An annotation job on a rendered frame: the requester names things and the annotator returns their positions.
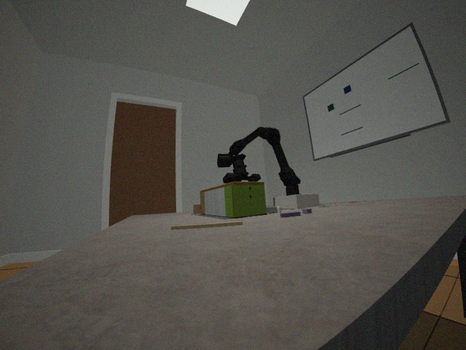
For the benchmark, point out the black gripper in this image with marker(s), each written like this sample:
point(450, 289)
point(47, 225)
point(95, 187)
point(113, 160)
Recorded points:
point(240, 174)

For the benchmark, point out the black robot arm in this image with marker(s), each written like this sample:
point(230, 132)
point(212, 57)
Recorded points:
point(272, 135)

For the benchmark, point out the tan flat bar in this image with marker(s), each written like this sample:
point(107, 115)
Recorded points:
point(224, 224)

